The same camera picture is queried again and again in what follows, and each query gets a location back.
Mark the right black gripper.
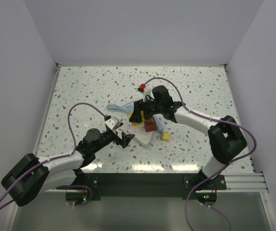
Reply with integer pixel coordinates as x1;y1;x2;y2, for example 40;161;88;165
129;97;163;124

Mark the yellow cube socket adapter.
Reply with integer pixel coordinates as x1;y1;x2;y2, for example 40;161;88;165
128;110;145;126

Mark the red square plug adapter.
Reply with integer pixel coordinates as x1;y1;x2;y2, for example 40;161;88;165
144;117;157;132

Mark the white triangular power strip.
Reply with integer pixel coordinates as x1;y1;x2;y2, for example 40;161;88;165
125;125;157;147

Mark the light blue power strip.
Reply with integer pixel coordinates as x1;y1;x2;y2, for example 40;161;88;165
153;115;164;133

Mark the small yellow plug adapter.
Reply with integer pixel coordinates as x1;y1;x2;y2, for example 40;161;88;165
160;132;170;141

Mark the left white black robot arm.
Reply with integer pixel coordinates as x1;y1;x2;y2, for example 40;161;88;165
1;119;135;206

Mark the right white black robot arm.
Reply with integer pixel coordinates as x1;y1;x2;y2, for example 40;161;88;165
129;84;247;189

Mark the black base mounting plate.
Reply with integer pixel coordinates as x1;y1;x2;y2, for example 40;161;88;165
55;172;227;202

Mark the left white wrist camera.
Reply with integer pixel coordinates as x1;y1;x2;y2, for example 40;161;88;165
104;115;120;130

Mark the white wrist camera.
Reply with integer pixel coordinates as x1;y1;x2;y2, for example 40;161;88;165
138;84;152;102
104;115;120;130

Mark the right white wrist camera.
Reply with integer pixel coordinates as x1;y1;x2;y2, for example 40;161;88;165
138;84;152;102

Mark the aluminium table frame rail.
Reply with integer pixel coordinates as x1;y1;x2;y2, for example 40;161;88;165
224;173;268;193

